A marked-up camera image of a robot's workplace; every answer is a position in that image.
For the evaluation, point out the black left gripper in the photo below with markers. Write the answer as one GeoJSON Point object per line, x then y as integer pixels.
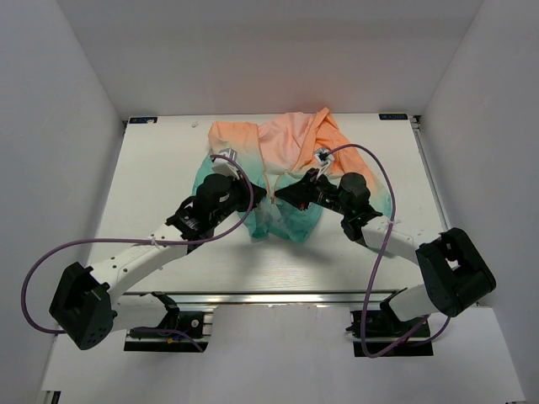
{"type": "Point", "coordinates": [242, 185]}

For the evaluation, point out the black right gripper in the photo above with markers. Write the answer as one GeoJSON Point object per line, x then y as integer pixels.
{"type": "Point", "coordinates": [301, 194]}

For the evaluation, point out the peach and teal jacket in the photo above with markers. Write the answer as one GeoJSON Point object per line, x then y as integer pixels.
{"type": "Point", "coordinates": [278, 153]}

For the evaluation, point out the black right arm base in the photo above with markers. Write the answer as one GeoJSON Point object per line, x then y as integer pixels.
{"type": "Point", "coordinates": [382, 330]}

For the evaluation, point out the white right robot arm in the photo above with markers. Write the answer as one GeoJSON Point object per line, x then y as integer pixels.
{"type": "Point", "coordinates": [454, 274]}

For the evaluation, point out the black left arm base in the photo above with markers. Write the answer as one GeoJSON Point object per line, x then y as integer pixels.
{"type": "Point", "coordinates": [179, 329]}

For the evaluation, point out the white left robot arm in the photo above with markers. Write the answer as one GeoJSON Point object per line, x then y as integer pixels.
{"type": "Point", "coordinates": [91, 302]}

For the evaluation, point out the right blue table label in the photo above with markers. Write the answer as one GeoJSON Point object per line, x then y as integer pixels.
{"type": "Point", "coordinates": [393, 116]}

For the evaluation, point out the blue table label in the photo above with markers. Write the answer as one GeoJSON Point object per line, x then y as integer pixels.
{"type": "Point", "coordinates": [393, 116]}
{"type": "Point", "coordinates": [142, 120]}

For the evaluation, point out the left blue table label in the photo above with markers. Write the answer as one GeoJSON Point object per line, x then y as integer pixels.
{"type": "Point", "coordinates": [142, 120]}

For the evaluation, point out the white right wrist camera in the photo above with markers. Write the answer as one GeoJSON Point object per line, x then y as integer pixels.
{"type": "Point", "coordinates": [325, 159]}

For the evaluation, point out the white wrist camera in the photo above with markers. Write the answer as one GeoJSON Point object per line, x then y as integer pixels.
{"type": "Point", "coordinates": [224, 163]}
{"type": "Point", "coordinates": [325, 159]}

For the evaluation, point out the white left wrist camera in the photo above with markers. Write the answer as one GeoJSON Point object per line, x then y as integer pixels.
{"type": "Point", "coordinates": [224, 163]}

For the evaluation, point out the aluminium table rail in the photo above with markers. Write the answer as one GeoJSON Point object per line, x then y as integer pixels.
{"type": "Point", "coordinates": [269, 298]}

